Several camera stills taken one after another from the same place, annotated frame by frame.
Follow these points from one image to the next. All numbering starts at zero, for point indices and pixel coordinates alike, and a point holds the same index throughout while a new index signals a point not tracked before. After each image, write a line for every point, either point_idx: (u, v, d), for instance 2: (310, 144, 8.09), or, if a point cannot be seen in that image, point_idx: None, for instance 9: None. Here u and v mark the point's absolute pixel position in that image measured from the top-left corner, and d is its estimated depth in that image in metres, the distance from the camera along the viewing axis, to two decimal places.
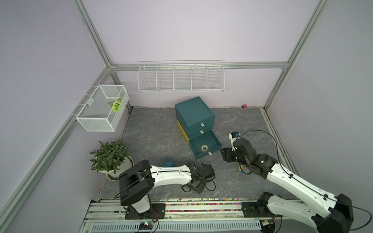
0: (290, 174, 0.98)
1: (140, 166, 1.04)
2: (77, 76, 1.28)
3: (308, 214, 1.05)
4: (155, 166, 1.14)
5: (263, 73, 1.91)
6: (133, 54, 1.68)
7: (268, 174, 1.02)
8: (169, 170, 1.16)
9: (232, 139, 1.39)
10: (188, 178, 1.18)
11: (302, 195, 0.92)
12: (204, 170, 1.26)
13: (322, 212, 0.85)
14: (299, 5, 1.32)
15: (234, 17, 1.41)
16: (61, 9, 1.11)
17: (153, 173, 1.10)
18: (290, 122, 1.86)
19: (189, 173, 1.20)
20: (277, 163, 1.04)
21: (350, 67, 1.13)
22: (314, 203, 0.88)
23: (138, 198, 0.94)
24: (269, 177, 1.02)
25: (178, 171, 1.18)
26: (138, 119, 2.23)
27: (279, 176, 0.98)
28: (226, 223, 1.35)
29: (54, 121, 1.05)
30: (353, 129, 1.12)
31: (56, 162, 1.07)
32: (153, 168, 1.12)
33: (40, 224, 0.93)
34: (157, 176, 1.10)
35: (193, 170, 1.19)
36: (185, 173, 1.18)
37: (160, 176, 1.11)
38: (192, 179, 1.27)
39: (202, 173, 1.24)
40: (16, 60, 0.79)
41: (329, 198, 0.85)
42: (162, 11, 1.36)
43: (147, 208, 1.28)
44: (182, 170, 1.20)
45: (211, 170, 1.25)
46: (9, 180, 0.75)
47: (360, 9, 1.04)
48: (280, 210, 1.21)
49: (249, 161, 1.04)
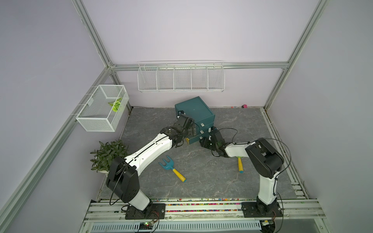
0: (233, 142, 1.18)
1: (115, 165, 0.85)
2: (77, 76, 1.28)
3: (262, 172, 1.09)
4: (128, 156, 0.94)
5: (263, 73, 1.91)
6: (133, 54, 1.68)
7: (228, 152, 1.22)
8: (144, 148, 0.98)
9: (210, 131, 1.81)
10: (168, 141, 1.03)
11: (242, 150, 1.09)
12: (180, 121, 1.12)
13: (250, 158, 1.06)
14: (299, 4, 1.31)
15: (234, 17, 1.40)
16: (60, 9, 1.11)
17: (131, 162, 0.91)
18: (290, 123, 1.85)
19: (166, 138, 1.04)
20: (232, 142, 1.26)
21: (350, 66, 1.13)
22: None
23: (133, 188, 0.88)
24: (228, 152, 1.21)
25: (154, 143, 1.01)
26: (138, 119, 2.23)
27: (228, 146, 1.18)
28: (226, 223, 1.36)
29: (55, 122, 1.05)
30: (353, 129, 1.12)
31: (57, 161, 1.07)
32: (128, 158, 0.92)
33: (40, 224, 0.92)
34: (137, 162, 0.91)
35: (168, 133, 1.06)
36: (162, 141, 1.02)
37: (140, 159, 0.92)
38: (177, 141, 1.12)
39: (179, 127, 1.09)
40: (15, 58, 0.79)
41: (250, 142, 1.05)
42: (162, 11, 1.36)
43: (147, 202, 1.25)
44: (159, 140, 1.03)
45: (184, 117, 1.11)
46: (9, 180, 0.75)
47: (360, 9, 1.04)
48: (264, 193, 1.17)
49: (217, 146, 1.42)
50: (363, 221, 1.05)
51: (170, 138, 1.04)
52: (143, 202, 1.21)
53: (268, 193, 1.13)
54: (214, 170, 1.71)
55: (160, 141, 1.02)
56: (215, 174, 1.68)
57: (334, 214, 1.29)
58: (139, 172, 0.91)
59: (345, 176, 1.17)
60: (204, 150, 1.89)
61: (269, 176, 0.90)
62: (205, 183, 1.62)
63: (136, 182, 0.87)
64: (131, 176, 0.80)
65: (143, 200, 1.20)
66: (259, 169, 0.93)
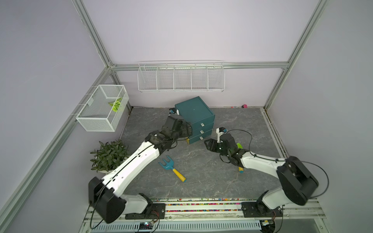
0: (254, 154, 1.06)
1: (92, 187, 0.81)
2: (77, 76, 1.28)
3: None
4: (106, 175, 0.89)
5: (263, 73, 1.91)
6: (133, 54, 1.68)
7: (243, 162, 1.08)
8: (125, 164, 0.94)
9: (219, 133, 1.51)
10: (153, 151, 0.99)
11: (265, 167, 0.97)
12: (168, 124, 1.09)
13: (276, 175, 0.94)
14: (299, 5, 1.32)
15: (233, 17, 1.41)
16: (60, 9, 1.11)
17: (109, 183, 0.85)
18: (290, 123, 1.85)
19: (151, 147, 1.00)
20: (247, 151, 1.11)
21: (349, 66, 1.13)
22: (272, 170, 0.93)
23: (116, 209, 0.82)
24: (245, 163, 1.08)
25: (136, 157, 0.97)
26: (138, 119, 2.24)
27: (247, 158, 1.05)
28: (226, 223, 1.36)
29: (55, 121, 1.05)
30: (353, 128, 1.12)
31: (57, 161, 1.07)
32: (106, 179, 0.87)
33: (40, 224, 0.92)
34: (115, 182, 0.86)
35: (154, 140, 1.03)
36: (145, 152, 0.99)
37: (119, 177, 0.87)
38: (166, 147, 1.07)
39: (167, 131, 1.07)
40: (16, 59, 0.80)
41: (279, 161, 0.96)
42: (161, 11, 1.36)
43: (144, 204, 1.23)
44: (141, 151, 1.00)
45: (172, 120, 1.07)
46: (10, 180, 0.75)
47: (360, 8, 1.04)
48: (273, 202, 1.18)
49: (229, 154, 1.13)
50: (364, 221, 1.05)
51: (156, 145, 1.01)
52: (141, 205, 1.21)
53: (277, 204, 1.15)
54: (214, 170, 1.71)
55: (142, 153, 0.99)
56: (215, 174, 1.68)
57: (334, 214, 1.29)
58: (119, 192, 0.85)
59: (345, 176, 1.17)
60: (204, 150, 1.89)
61: (302, 204, 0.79)
62: (205, 183, 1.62)
63: (118, 203, 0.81)
64: (109, 201, 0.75)
65: (139, 206, 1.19)
66: (290, 194, 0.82)
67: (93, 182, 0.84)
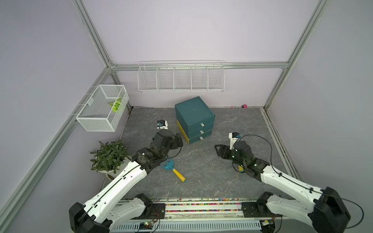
0: (279, 173, 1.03)
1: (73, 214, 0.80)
2: (77, 76, 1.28)
3: (305, 211, 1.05)
4: (88, 201, 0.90)
5: (263, 73, 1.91)
6: (133, 54, 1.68)
7: (262, 176, 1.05)
8: (109, 188, 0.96)
9: (232, 139, 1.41)
10: (140, 172, 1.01)
11: (295, 192, 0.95)
12: (156, 142, 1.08)
13: (312, 207, 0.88)
14: (299, 5, 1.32)
15: (233, 17, 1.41)
16: (60, 9, 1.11)
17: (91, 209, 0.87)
18: (290, 123, 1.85)
19: (138, 168, 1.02)
20: (268, 165, 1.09)
21: (349, 66, 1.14)
22: (304, 198, 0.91)
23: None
24: (264, 179, 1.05)
25: (121, 179, 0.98)
26: (138, 119, 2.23)
27: (270, 176, 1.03)
28: (227, 223, 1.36)
29: (55, 121, 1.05)
30: (353, 128, 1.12)
31: (57, 161, 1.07)
32: (87, 205, 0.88)
33: (40, 224, 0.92)
34: (97, 208, 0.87)
35: (141, 160, 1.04)
36: (130, 174, 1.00)
37: (101, 203, 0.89)
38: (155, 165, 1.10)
39: (156, 149, 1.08)
40: (16, 59, 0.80)
41: (314, 191, 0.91)
42: (161, 11, 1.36)
43: (141, 209, 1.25)
44: (126, 173, 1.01)
45: (160, 138, 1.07)
46: (10, 180, 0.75)
47: (360, 8, 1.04)
48: (279, 209, 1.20)
49: (246, 165, 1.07)
50: (364, 221, 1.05)
51: (143, 166, 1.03)
52: (136, 213, 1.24)
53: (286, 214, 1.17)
54: (214, 170, 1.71)
55: (127, 175, 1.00)
56: (215, 174, 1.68)
57: None
58: (101, 218, 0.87)
59: (345, 176, 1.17)
60: (204, 150, 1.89)
61: None
62: (205, 183, 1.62)
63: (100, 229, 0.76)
64: (89, 231, 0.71)
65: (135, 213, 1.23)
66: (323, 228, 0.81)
67: (75, 208, 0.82)
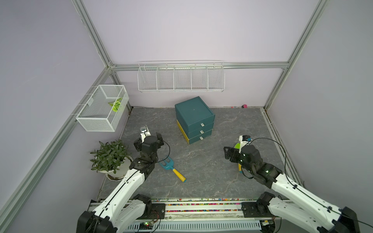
0: (294, 185, 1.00)
1: (83, 222, 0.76)
2: (77, 76, 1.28)
3: (314, 224, 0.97)
4: (97, 207, 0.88)
5: (263, 73, 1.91)
6: (134, 54, 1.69)
7: (273, 183, 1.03)
8: (114, 193, 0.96)
9: (242, 142, 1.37)
10: (141, 175, 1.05)
11: (310, 208, 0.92)
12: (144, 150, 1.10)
13: (328, 226, 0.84)
14: (299, 5, 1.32)
15: (233, 18, 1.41)
16: (60, 9, 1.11)
17: (102, 212, 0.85)
18: (290, 123, 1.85)
19: (137, 173, 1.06)
20: (281, 174, 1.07)
21: (349, 67, 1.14)
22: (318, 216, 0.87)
23: None
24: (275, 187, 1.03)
25: (125, 183, 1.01)
26: (138, 119, 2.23)
27: (284, 187, 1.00)
28: (227, 223, 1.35)
29: (55, 121, 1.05)
30: (353, 129, 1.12)
31: (57, 161, 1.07)
32: (97, 209, 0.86)
33: (40, 224, 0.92)
34: (109, 210, 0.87)
35: (139, 166, 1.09)
36: (133, 177, 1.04)
37: (112, 206, 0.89)
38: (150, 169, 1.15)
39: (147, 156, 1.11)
40: (16, 59, 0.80)
41: (333, 210, 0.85)
42: (162, 12, 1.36)
43: (141, 208, 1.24)
44: (129, 178, 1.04)
45: (147, 146, 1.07)
46: (9, 180, 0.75)
47: (360, 8, 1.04)
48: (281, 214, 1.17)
49: (255, 171, 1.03)
50: (363, 221, 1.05)
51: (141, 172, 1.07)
52: (138, 214, 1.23)
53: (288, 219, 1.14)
54: (214, 170, 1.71)
55: (130, 179, 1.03)
56: (215, 174, 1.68)
57: None
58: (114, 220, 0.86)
59: (345, 176, 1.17)
60: (204, 150, 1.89)
61: None
62: (205, 183, 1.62)
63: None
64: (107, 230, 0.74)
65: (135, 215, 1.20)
66: None
67: (84, 217, 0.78)
